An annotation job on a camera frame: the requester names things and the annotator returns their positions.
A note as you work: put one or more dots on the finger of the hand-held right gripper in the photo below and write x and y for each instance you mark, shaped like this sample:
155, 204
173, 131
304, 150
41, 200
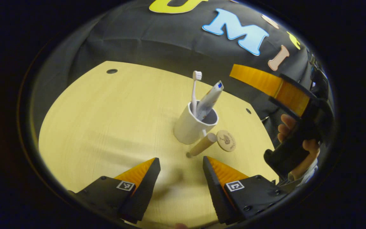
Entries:
259, 79

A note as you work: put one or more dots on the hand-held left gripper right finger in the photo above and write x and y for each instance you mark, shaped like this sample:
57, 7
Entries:
214, 187

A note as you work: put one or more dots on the black backdrop cloth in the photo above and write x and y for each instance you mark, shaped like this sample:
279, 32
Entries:
138, 38

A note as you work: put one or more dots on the white toothpaste tube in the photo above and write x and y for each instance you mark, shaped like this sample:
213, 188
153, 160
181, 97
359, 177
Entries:
210, 98

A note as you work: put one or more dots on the white cup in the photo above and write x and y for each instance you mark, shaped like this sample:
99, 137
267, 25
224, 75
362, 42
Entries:
186, 127

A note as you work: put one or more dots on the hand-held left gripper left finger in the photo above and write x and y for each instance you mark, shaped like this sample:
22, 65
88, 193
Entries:
138, 194

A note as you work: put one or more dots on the pink toothbrush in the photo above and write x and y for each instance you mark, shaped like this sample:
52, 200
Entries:
194, 92

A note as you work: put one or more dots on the light wooden desktop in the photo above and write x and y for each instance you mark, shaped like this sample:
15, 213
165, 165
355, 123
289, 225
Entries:
106, 121

